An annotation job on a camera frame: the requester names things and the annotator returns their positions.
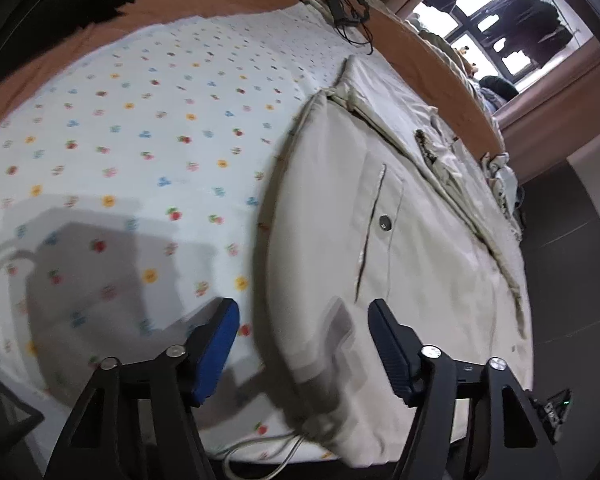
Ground hanging dark clothes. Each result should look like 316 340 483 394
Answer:
424 0 573 68

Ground white floral bed sheet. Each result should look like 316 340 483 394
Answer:
0 1 481 466

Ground orange blanket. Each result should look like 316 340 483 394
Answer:
0 0 505 158

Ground black charger with cable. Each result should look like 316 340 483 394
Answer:
298 0 375 55

